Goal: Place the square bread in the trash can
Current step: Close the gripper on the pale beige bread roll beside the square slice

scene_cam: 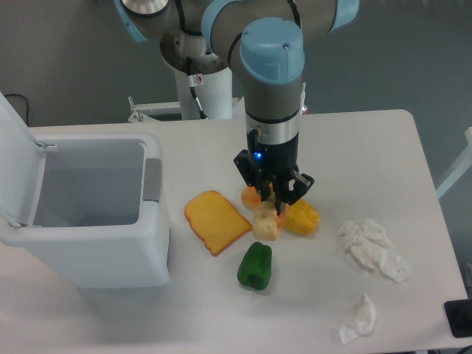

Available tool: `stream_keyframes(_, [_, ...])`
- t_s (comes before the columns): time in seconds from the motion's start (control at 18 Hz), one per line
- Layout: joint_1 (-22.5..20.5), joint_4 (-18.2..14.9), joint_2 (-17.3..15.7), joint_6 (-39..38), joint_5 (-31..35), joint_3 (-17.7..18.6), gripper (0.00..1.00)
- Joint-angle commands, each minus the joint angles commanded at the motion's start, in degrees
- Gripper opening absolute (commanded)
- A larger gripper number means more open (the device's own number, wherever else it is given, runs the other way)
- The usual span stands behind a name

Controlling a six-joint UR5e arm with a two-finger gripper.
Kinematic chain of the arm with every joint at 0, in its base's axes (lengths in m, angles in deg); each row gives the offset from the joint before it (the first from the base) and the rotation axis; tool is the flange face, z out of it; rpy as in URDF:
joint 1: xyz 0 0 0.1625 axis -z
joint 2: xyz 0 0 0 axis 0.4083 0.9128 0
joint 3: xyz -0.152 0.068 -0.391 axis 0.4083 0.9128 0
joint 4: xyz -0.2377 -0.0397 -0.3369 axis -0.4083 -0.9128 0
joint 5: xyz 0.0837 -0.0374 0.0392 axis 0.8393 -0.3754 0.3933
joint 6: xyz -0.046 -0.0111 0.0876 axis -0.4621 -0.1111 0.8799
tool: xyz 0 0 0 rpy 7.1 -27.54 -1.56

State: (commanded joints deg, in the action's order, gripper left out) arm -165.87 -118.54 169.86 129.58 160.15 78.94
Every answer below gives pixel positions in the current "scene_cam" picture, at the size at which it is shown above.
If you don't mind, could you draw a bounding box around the white metal frame base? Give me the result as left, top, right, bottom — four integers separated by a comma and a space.
128, 95, 244, 123

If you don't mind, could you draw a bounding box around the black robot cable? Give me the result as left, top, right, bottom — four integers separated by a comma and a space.
184, 56, 209, 120

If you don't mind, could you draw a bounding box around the cream twisted bread roll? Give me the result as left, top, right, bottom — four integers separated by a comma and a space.
252, 191, 281, 242

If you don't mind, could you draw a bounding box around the yellow bell pepper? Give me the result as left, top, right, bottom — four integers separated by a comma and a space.
281, 199, 321, 236

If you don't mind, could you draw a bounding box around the white plastic trash can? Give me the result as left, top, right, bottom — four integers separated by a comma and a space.
1, 132, 170, 288

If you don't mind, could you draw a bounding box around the white trash can lid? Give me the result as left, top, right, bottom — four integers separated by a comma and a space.
1, 97, 45, 227

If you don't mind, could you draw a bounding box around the white furniture leg right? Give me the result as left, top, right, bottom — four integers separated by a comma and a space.
436, 127, 471, 199

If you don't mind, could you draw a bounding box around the orange round bun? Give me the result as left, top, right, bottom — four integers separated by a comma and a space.
240, 187, 261, 211

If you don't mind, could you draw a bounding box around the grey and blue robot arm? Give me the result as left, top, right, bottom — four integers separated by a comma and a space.
115, 1, 359, 212

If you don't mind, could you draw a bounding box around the black device at table edge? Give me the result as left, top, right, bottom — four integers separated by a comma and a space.
443, 299, 471, 338

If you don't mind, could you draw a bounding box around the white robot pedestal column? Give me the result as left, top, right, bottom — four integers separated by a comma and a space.
173, 68, 232, 120

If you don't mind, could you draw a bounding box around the green bell pepper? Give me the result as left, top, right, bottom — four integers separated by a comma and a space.
237, 241, 272, 291

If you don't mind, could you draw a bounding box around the large crumpled white tissue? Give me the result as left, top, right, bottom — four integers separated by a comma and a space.
336, 218, 410, 283

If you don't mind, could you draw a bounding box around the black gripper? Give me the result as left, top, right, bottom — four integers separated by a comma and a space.
234, 128, 314, 215

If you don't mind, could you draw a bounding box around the small crumpled white tissue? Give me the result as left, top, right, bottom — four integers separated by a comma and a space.
337, 293, 377, 345

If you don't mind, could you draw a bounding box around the square toast bread slice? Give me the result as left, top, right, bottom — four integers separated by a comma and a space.
184, 190, 252, 257

